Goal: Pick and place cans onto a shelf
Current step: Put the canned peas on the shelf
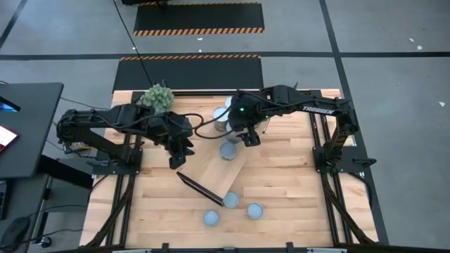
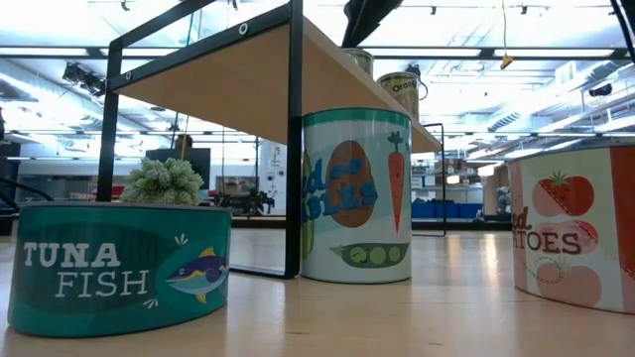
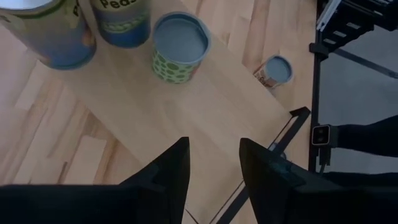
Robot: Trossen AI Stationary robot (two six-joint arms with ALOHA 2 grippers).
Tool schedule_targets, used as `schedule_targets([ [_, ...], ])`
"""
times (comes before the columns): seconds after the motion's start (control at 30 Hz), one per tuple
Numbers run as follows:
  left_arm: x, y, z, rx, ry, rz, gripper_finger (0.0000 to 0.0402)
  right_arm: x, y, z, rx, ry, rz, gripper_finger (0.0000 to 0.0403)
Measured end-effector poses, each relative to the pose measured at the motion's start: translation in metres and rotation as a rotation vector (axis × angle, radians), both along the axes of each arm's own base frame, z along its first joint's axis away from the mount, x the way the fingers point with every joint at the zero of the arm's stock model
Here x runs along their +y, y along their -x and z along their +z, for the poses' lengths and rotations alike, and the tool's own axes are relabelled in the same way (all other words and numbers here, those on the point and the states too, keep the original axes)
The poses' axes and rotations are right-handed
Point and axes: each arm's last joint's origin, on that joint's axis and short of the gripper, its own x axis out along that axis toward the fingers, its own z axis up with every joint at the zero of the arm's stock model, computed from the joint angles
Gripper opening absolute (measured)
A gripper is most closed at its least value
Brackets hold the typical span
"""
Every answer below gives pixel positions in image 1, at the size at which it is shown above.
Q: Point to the artificial green potted plant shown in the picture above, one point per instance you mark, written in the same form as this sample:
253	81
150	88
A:
158	98

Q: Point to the black hazard-striped floor mat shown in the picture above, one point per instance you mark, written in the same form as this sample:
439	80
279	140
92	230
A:
197	74
197	17

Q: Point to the black aluminium table frame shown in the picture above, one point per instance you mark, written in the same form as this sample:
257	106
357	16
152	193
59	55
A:
314	135

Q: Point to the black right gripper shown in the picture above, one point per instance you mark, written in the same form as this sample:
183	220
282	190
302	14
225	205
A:
249	110

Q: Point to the green peas can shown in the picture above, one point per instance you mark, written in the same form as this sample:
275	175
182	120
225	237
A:
228	149

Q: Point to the yellow carrots can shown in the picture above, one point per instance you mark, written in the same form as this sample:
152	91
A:
228	102

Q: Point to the black two-tier desk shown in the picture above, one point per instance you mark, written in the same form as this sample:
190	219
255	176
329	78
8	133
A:
31	123

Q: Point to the pink tomatoes can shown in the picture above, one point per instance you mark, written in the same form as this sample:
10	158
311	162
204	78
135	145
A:
255	211

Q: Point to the white mixed vegetables can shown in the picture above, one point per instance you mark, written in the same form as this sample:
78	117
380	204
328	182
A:
231	199

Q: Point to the cream green-banded can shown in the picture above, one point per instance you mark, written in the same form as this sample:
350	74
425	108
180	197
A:
232	137

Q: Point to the smartphone with lit screen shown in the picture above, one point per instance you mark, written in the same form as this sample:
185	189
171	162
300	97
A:
7	137

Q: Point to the wooden ramp board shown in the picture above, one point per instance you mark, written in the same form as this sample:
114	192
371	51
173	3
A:
211	172

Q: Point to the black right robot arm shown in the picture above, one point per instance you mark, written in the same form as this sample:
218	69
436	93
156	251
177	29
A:
295	100

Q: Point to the dark computer keyboard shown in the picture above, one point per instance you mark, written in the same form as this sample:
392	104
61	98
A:
3	200

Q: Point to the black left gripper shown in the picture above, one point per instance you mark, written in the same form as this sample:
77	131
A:
174	130

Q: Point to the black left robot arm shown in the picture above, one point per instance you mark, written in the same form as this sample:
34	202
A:
116	114

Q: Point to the teal tuna fish can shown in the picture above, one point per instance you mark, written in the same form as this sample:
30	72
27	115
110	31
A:
211	218

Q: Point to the black computer mouse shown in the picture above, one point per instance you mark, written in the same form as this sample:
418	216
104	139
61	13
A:
14	232

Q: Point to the dark tablet device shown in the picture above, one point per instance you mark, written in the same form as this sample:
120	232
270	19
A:
7	105

